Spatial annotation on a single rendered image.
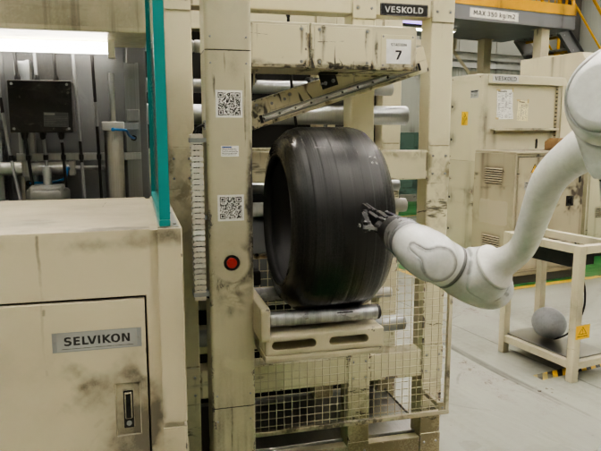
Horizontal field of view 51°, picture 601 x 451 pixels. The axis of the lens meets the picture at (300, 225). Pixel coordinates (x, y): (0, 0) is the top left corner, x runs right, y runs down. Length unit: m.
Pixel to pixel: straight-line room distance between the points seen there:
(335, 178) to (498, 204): 4.60
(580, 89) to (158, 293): 0.75
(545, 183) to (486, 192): 5.16
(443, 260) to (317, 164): 0.56
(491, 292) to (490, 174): 4.91
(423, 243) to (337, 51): 1.01
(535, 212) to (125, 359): 0.79
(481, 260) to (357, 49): 1.02
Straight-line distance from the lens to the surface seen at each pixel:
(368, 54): 2.17
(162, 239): 1.13
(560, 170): 1.15
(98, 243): 1.13
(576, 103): 0.87
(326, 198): 1.66
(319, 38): 2.12
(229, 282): 1.83
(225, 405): 1.95
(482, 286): 1.38
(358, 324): 1.90
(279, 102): 2.21
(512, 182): 6.07
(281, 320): 1.80
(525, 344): 4.21
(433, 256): 1.27
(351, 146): 1.78
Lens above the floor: 1.44
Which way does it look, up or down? 9 degrees down
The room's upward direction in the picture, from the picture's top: straight up
